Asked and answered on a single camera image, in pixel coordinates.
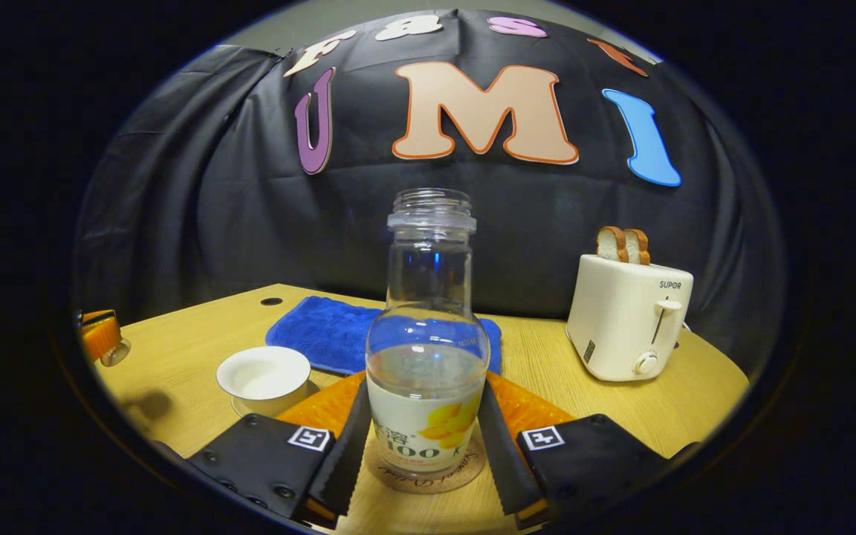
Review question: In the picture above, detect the white toaster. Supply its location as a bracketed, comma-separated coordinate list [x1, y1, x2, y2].
[566, 254, 695, 383]

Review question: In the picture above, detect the clear water bottle yellow label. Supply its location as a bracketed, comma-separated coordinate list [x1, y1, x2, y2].
[365, 188, 491, 480]

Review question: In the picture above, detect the black backdrop cloth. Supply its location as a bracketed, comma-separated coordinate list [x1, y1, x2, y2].
[71, 7, 789, 372]

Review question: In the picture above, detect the round printed coaster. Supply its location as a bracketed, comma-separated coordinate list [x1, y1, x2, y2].
[363, 427, 488, 495]

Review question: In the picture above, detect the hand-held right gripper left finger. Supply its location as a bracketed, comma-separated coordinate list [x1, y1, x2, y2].
[187, 372, 373, 530]

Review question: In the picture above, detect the cream ceramic teacup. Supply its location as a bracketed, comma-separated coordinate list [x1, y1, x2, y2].
[216, 346, 312, 417]

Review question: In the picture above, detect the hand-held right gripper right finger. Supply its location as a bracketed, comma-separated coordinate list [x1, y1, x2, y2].
[476, 370, 700, 530]

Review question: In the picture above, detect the blue towel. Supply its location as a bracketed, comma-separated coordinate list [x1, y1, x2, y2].
[265, 296, 503, 377]

